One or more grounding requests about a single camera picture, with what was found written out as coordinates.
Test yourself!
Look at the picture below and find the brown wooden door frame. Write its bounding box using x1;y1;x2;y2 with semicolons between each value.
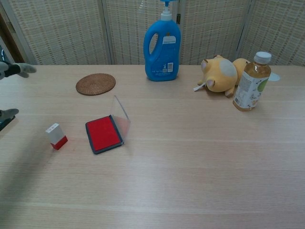
0;11;27;64

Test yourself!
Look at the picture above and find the white and red stamp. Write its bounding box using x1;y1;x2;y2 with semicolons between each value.
45;123;69;150

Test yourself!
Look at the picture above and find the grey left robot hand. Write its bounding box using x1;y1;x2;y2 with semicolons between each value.
0;61;38;120

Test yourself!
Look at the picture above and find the blue detergent pump bottle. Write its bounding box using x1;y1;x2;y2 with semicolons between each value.
143;0;182;82

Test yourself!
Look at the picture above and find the tea bottle white cap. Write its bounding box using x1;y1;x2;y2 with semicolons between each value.
233;51;272;112

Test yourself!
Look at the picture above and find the round woven rattan coaster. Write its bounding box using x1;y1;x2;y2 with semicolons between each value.
75;73;116;96

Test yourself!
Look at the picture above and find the yellow plush toy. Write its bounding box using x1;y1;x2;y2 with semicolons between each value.
193;54;251;98

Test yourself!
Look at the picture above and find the black flat box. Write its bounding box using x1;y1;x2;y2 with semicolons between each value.
0;115;16;131

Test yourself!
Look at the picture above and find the woven folding screen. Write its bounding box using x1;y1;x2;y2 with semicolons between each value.
0;0;305;66

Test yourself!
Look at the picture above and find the red ink pad clear lid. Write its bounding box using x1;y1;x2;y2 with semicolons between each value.
85;95;131;155

